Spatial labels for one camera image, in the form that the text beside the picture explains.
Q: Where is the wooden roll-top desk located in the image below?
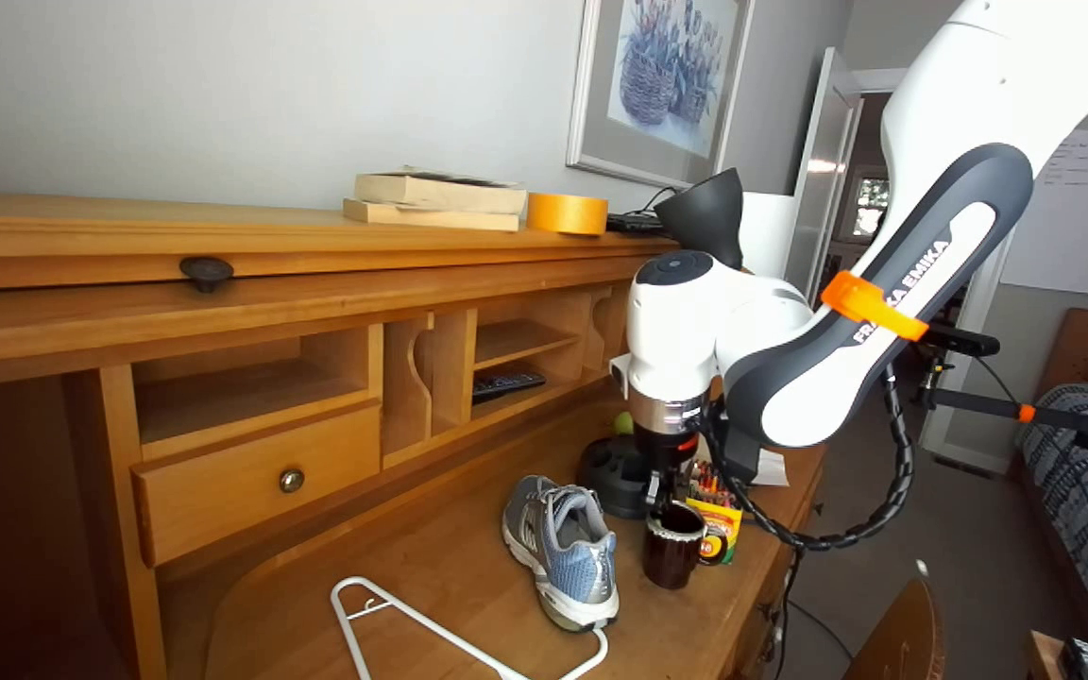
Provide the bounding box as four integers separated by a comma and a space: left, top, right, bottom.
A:
0, 183, 829, 680

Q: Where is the black camera stand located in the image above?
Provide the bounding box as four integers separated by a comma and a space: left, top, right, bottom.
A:
917, 316, 1088, 475

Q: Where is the white clothes hanger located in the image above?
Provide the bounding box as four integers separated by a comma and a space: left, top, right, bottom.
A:
329, 575, 615, 680

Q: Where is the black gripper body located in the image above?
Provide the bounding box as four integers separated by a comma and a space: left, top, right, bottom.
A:
634, 429, 704, 483

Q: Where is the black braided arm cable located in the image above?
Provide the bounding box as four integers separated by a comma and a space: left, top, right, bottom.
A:
698, 362, 922, 555

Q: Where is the light wooden block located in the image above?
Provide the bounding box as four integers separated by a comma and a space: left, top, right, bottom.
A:
353, 168, 532, 220
344, 195, 524, 235

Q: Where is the small side table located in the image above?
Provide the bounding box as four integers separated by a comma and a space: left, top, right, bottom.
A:
1028, 625, 1088, 680

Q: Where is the white door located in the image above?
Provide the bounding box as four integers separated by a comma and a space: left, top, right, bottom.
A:
785, 44, 868, 299

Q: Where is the grey blue sneaker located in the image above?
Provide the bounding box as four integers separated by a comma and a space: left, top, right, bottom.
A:
498, 472, 624, 635

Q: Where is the white paper sheet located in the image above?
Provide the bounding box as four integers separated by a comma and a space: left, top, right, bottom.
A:
750, 445, 794, 491

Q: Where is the white cylinder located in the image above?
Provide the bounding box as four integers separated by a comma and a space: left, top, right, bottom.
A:
738, 188, 814, 288

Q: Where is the wooden desk drawer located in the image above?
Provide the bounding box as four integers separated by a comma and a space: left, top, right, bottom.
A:
129, 400, 386, 565

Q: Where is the black remote control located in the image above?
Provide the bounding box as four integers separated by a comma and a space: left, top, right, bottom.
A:
468, 367, 548, 407

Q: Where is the yellow tape roll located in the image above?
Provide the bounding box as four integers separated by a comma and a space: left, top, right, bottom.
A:
524, 188, 611, 240

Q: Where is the black roll-top knob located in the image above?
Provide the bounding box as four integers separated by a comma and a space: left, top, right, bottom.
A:
178, 254, 238, 293

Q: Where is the orange arm strap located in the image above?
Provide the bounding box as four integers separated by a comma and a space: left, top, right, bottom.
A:
816, 268, 933, 346

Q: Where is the black lamp cable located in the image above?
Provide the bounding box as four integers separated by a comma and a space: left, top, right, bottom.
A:
746, 522, 863, 680

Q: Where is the black desk lamp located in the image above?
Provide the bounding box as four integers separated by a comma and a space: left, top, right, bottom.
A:
576, 166, 750, 522

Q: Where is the white wall board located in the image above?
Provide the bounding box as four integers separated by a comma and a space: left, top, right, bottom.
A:
1000, 123, 1088, 307

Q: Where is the framed blue flower picture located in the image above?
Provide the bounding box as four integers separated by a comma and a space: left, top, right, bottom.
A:
562, 0, 761, 191

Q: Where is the dark brown mug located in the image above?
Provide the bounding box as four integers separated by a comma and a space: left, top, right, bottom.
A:
640, 503, 712, 594

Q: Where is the yellow green crayon box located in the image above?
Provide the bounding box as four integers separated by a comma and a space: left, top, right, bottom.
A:
679, 459, 750, 565

